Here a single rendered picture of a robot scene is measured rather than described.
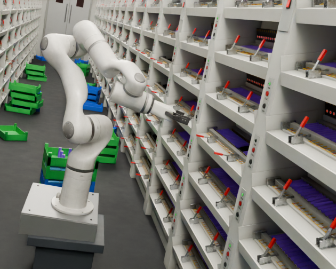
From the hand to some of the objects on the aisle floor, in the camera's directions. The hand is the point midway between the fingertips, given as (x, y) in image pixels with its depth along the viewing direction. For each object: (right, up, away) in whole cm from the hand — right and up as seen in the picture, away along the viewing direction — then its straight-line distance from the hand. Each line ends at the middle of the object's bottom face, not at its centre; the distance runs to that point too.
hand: (183, 118), depth 189 cm
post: (+16, -97, -7) cm, 98 cm away
